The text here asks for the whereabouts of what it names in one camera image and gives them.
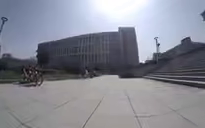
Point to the dark low building with roof box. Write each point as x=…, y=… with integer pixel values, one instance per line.
x=186, y=48

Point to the grey stone slab paving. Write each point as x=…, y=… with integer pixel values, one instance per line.
x=103, y=103

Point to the group of people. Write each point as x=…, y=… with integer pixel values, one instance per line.
x=88, y=73

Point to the grass strip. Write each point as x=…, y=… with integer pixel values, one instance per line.
x=6, y=75

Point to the row of trees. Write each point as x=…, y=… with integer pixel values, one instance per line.
x=13, y=63

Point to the wide stone stairs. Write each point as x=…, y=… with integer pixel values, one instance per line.
x=190, y=71

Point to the large dark ribbed building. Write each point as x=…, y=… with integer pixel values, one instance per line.
x=96, y=50

